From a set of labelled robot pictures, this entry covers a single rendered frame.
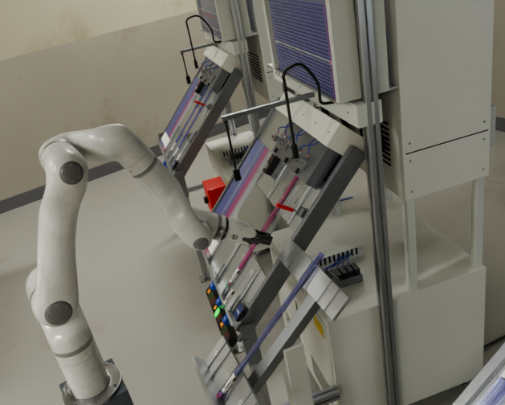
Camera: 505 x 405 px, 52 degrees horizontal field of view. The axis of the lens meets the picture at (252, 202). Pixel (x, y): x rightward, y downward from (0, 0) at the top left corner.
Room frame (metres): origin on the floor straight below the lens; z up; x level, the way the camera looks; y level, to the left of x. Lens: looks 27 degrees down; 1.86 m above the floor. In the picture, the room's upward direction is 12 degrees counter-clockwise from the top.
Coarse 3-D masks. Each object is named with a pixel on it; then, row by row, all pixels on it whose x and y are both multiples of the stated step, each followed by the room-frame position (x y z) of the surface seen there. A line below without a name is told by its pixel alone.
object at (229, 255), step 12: (228, 240) 1.79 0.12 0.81; (216, 252) 1.81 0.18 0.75; (228, 252) 1.73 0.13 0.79; (240, 252) 1.65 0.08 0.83; (252, 252) 1.59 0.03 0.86; (216, 264) 1.75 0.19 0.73; (228, 264) 1.67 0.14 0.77; (252, 264) 1.53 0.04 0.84; (228, 276) 1.62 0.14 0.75; (252, 276) 1.48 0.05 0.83; (264, 276) 1.43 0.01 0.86; (228, 288) 1.56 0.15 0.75; (240, 288) 1.50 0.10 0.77; (252, 288) 1.44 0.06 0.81; (240, 300) 1.45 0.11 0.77
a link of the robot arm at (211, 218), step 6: (198, 210) 1.45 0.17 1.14; (198, 216) 1.42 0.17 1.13; (204, 216) 1.43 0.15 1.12; (210, 216) 1.44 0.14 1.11; (216, 216) 1.45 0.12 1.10; (204, 222) 1.40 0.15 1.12; (210, 222) 1.42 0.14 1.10; (216, 222) 1.43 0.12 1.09; (210, 228) 1.41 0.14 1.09; (216, 228) 1.42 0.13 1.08
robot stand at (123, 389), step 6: (108, 360) 1.36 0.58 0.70; (60, 384) 1.29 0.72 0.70; (120, 384) 1.24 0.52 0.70; (120, 390) 1.21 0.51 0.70; (126, 390) 1.21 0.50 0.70; (114, 396) 1.19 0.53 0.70; (120, 396) 1.20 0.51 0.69; (126, 396) 1.20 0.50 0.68; (108, 402) 1.18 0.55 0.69; (114, 402) 1.19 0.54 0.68; (120, 402) 1.19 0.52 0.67; (126, 402) 1.20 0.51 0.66
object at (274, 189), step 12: (276, 120) 2.05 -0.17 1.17; (288, 120) 1.95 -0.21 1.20; (264, 132) 2.08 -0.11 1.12; (276, 132) 1.98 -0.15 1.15; (264, 144) 2.01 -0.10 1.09; (288, 168) 1.72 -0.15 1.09; (264, 180) 1.83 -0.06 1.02; (276, 180) 1.74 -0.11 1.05; (288, 180) 1.67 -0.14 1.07; (300, 180) 1.60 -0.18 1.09; (264, 192) 1.77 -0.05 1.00; (276, 192) 1.69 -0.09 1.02; (300, 192) 1.56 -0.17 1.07; (312, 192) 1.50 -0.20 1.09; (300, 204) 1.51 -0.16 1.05; (288, 216) 1.53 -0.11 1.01
